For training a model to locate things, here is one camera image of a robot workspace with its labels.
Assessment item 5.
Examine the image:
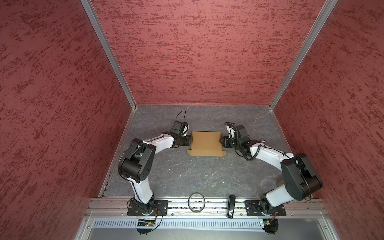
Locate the black rectangular remote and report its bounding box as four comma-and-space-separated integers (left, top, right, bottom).
227, 195, 236, 219

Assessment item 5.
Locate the aluminium front frame rail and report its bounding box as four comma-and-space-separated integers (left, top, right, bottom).
85, 197, 329, 219

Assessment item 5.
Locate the jar with pink lid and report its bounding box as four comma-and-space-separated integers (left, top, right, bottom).
277, 180, 285, 187

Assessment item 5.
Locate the aluminium corner post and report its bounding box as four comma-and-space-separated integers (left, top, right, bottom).
81, 0, 137, 111
269, 0, 338, 112

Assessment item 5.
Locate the brown cardboard box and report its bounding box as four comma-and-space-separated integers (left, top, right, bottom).
187, 131, 227, 157

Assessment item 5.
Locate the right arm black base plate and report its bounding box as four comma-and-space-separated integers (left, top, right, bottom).
244, 200, 287, 217

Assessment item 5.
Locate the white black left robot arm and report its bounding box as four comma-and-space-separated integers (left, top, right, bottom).
118, 121, 191, 213

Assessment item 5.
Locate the right rear aluminium corner post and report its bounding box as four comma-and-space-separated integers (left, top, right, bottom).
269, 0, 338, 112

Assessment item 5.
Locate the left rear aluminium corner post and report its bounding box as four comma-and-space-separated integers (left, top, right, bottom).
81, 0, 137, 111

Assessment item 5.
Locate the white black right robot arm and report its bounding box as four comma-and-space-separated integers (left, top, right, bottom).
220, 122, 324, 214

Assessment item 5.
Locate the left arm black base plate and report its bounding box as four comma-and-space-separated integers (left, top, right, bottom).
127, 199, 169, 217

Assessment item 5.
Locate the black cable ring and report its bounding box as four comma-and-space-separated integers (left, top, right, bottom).
187, 192, 207, 213

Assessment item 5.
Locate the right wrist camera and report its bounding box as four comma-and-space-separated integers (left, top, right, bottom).
226, 124, 236, 140

